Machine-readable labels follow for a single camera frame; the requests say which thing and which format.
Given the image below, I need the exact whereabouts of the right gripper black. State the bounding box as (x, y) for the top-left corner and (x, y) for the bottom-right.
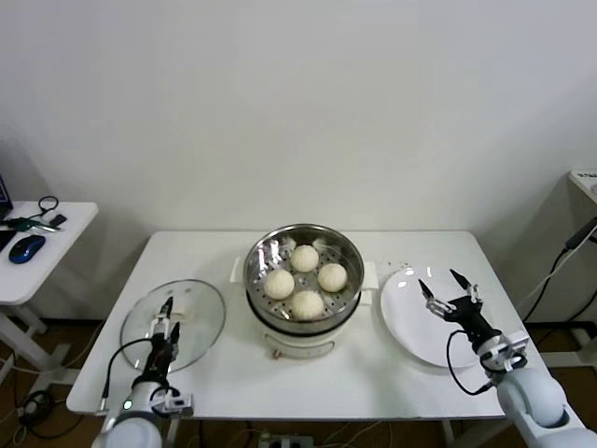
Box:
(417, 268), (504, 350)

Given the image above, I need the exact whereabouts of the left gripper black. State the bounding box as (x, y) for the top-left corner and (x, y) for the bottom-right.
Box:
(142, 296), (183, 383)

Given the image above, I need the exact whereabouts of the glass pot lid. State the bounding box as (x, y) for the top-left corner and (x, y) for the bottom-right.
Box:
(119, 278), (228, 374)

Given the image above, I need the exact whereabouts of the white steamed baozi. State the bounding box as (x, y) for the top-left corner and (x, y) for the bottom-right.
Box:
(290, 289), (325, 322)
(316, 262), (349, 294)
(264, 269), (296, 301)
(290, 244), (321, 273)

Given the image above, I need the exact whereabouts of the steel steamer basket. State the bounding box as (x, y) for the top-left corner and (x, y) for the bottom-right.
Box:
(228, 223), (379, 329)

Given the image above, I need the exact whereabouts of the white round plate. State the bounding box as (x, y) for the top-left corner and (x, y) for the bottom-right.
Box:
(380, 266), (489, 370)

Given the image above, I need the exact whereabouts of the white rectangular table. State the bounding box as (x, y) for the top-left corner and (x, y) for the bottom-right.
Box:
(64, 230), (564, 448)

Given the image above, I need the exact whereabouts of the white side table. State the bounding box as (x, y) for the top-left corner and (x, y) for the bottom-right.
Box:
(0, 200), (99, 377)

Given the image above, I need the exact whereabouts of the white cabinet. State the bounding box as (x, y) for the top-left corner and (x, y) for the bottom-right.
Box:
(540, 170), (597, 323)

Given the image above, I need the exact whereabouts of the blue computer mouse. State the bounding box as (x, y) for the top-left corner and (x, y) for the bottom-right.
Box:
(7, 234), (47, 266)

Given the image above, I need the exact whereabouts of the white power strip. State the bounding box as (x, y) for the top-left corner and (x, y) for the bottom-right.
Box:
(258, 431), (314, 448)

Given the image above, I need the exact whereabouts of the green pen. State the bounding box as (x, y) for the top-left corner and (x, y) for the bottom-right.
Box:
(0, 217), (62, 233)

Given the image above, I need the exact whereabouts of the laptop with blue screen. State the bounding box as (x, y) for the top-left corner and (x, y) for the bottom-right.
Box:
(0, 175), (13, 218)

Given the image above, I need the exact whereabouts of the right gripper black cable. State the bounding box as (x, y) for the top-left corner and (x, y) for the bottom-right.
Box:
(445, 329), (498, 398)

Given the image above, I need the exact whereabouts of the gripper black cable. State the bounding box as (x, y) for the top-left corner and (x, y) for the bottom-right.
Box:
(445, 329), (498, 398)
(99, 338), (155, 416)

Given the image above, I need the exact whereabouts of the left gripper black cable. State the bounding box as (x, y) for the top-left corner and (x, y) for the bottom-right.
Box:
(99, 338), (155, 416)

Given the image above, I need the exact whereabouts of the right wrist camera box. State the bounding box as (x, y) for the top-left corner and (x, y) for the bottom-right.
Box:
(484, 331), (532, 373)

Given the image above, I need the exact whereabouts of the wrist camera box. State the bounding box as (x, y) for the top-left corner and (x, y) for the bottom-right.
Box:
(153, 394), (195, 420)
(484, 331), (532, 373)

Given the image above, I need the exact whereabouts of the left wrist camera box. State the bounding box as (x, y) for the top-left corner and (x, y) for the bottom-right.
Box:
(153, 394), (195, 420)

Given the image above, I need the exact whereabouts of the black cable with plug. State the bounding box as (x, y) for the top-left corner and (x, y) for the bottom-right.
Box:
(521, 218), (597, 323)

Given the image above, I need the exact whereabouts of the black floor cable coil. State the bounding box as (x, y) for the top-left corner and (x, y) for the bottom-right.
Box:
(16, 389), (83, 440)

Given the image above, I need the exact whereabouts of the black cable loop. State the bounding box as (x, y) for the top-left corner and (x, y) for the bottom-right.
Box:
(35, 195), (60, 220)

